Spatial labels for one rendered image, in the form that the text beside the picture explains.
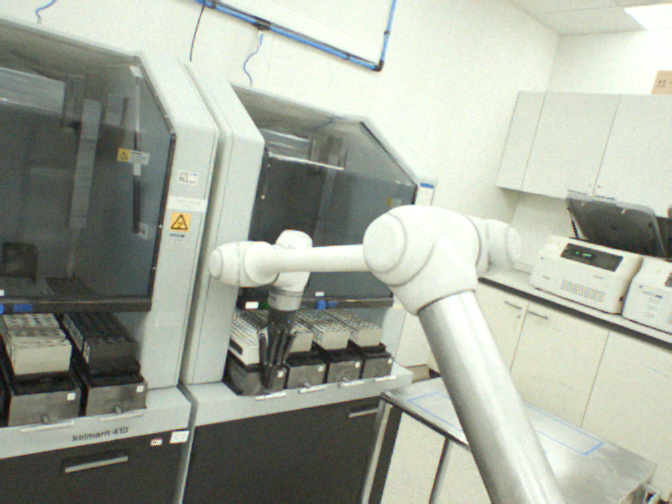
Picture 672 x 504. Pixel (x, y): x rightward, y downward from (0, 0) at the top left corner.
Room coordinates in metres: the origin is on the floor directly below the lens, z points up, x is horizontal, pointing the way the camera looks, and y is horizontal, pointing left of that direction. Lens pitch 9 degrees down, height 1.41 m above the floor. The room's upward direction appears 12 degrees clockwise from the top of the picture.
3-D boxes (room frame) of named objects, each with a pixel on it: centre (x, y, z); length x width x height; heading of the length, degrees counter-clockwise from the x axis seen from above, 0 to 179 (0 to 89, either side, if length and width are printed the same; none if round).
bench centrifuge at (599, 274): (3.33, -1.66, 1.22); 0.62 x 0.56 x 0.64; 129
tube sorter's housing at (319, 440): (1.96, 0.29, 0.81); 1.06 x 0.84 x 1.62; 40
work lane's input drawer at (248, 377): (1.66, 0.33, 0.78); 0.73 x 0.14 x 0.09; 40
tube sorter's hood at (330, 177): (1.81, 0.16, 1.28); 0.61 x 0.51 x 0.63; 130
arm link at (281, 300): (1.40, 0.11, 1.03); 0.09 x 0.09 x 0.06
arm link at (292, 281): (1.39, 0.12, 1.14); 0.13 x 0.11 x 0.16; 134
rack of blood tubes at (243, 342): (1.55, 0.24, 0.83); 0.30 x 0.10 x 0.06; 40
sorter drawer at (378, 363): (1.96, -0.02, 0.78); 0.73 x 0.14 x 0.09; 40
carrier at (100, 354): (1.22, 0.49, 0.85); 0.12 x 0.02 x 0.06; 131
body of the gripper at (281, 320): (1.40, 0.11, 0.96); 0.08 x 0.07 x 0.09; 130
